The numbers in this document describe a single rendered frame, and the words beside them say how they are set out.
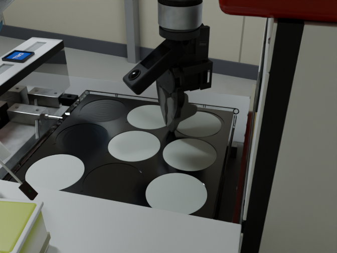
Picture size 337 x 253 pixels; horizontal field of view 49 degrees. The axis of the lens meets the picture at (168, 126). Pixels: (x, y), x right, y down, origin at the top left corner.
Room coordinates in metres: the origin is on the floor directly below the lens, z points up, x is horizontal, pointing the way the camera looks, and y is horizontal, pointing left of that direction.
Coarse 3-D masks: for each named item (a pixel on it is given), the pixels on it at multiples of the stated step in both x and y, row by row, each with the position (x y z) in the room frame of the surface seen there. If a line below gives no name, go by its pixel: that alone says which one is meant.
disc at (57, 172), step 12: (48, 156) 0.54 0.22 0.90; (60, 156) 0.54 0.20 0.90; (72, 156) 0.54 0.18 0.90; (36, 168) 0.51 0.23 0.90; (48, 168) 0.51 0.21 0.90; (60, 168) 0.51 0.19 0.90; (72, 168) 0.51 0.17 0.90; (36, 180) 0.48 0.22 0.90; (48, 180) 0.48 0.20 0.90; (60, 180) 0.48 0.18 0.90; (72, 180) 0.48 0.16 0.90
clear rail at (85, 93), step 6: (84, 96) 0.77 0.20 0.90; (78, 102) 0.74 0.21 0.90; (72, 108) 0.71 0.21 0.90; (66, 114) 0.69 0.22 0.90; (60, 120) 0.66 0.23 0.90; (54, 126) 0.64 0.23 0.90; (48, 132) 0.62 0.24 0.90; (42, 138) 0.60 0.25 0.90; (36, 144) 0.58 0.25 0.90; (42, 144) 0.59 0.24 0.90; (30, 150) 0.56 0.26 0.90; (36, 150) 0.57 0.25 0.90; (24, 156) 0.54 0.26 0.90; (30, 156) 0.55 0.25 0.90; (24, 162) 0.53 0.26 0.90; (12, 168) 0.51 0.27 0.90; (18, 168) 0.51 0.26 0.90; (6, 174) 0.49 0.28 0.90; (6, 180) 0.48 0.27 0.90
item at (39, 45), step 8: (32, 40) 0.98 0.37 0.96; (40, 40) 0.98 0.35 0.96; (48, 40) 0.98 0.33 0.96; (56, 40) 0.98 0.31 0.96; (16, 48) 0.92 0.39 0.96; (24, 48) 0.92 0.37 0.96; (32, 48) 0.93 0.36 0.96; (40, 48) 0.92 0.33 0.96; (48, 48) 0.92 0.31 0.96; (32, 56) 0.87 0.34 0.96; (40, 56) 0.87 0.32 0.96; (0, 64) 0.82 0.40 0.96; (8, 64) 0.82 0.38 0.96; (16, 64) 0.82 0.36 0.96; (24, 64) 0.82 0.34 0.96; (0, 72) 0.78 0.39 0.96; (8, 72) 0.78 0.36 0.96; (16, 72) 0.78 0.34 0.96; (0, 80) 0.73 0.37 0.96
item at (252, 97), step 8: (248, 112) 0.63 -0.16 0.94; (248, 120) 0.60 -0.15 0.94; (248, 128) 0.57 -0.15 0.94; (248, 136) 0.55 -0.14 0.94; (248, 144) 0.52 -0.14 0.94; (240, 168) 0.46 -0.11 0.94; (240, 176) 0.44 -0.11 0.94; (240, 184) 0.42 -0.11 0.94; (240, 192) 0.40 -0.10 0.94; (240, 200) 0.39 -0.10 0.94; (240, 208) 0.37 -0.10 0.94; (240, 240) 0.33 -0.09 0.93; (240, 248) 0.33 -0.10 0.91
